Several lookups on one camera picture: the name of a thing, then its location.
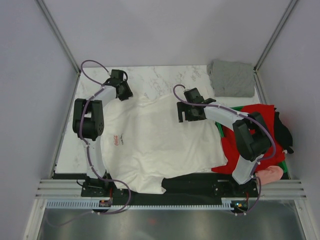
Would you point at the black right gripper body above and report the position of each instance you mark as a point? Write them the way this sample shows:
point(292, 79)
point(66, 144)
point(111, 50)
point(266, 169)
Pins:
point(191, 116)

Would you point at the white red printed t shirt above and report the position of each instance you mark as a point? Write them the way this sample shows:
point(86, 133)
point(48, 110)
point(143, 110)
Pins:
point(144, 143)

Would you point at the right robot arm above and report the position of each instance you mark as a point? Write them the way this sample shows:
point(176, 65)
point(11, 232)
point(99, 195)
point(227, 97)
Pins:
point(226, 116)

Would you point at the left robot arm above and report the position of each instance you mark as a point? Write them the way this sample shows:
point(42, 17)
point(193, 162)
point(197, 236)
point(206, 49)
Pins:
point(88, 124)

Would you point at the folded grey t shirt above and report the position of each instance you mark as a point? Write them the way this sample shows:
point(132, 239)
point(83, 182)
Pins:
point(231, 79)

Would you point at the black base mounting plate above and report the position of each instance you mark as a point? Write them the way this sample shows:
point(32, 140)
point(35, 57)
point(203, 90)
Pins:
point(200, 187)

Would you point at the black t shirt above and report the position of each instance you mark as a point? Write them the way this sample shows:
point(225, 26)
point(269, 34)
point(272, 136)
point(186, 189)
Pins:
point(282, 134)

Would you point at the pink t shirt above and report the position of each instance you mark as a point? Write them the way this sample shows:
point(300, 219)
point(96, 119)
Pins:
point(271, 174)

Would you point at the green plastic bin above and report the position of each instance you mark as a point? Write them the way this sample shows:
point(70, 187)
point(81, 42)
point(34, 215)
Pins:
point(229, 143)

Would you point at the aluminium frame post left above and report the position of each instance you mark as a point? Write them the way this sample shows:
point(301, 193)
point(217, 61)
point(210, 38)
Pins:
point(58, 35)

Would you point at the aluminium frame post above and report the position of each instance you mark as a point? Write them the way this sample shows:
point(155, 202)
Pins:
point(58, 35)
point(275, 34)

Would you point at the aluminium front rail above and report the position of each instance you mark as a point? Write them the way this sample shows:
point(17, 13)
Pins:
point(291, 189)

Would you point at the white slotted cable duct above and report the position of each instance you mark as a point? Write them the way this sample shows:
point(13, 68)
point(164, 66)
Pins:
point(138, 204)

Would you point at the aluminium frame post right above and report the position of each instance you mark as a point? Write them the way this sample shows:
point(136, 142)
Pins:
point(275, 34)

